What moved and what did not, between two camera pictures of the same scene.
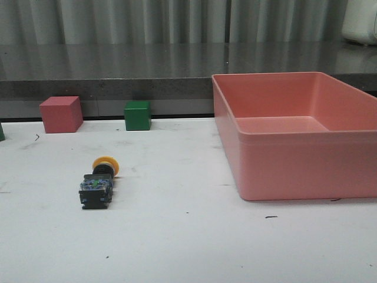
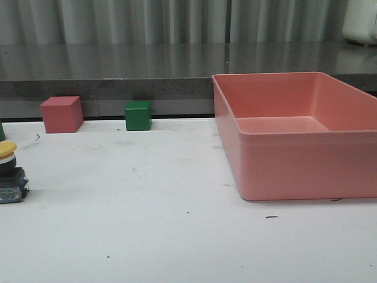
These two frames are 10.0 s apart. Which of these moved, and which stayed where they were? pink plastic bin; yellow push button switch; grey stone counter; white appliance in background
Moved: yellow push button switch
Stayed: pink plastic bin; grey stone counter; white appliance in background
